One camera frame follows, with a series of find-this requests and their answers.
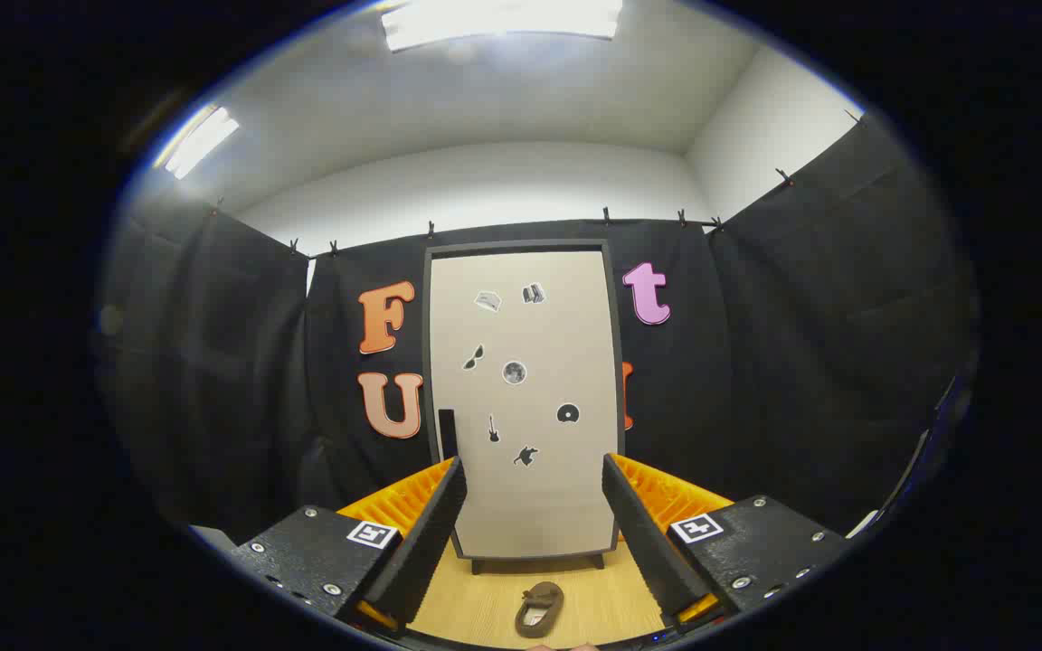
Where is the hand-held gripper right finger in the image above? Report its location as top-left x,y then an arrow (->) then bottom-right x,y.
601,452 -> 852,629

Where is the narrow ceiling light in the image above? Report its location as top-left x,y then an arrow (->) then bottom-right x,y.
155,104 -> 242,180

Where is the wide ceiling light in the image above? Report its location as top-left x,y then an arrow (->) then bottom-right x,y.
381,0 -> 623,53

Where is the dark grey shoe cabinet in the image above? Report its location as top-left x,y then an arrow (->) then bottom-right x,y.
422,240 -> 626,575

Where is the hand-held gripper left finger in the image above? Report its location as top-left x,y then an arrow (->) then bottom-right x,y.
230,457 -> 469,634

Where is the brown shoe with bow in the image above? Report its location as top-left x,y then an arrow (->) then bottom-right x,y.
515,581 -> 565,639

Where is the black backdrop cloth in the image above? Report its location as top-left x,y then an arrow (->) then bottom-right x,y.
96,118 -> 979,543

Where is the grey chair backrest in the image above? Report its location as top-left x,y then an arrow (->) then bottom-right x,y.
191,524 -> 237,554

